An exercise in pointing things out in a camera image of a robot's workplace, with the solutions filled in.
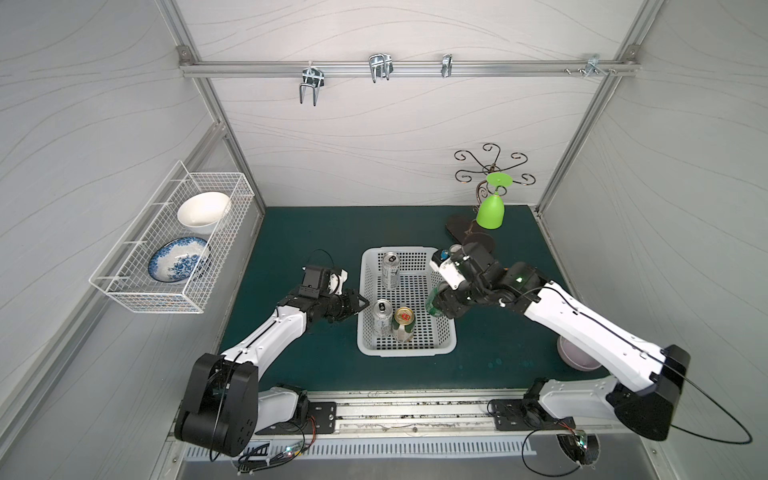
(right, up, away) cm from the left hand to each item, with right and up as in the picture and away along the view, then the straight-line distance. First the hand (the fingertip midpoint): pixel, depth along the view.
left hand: (366, 306), depth 84 cm
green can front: (+17, +2, -9) cm, 20 cm away
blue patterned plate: (-40, +15, -19) cm, 47 cm away
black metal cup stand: (+36, +22, +28) cm, 50 cm away
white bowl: (-43, +27, -6) cm, 51 cm away
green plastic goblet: (+38, +27, +6) cm, 47 cm away
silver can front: (+5, -1, -7) cm, 9 cm away
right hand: (+21, +6, -9) cm, 24 cm away
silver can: (+7, +10, +4) cm, 13 cm away
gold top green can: (+10, -3, -5) cm, 12 cm away
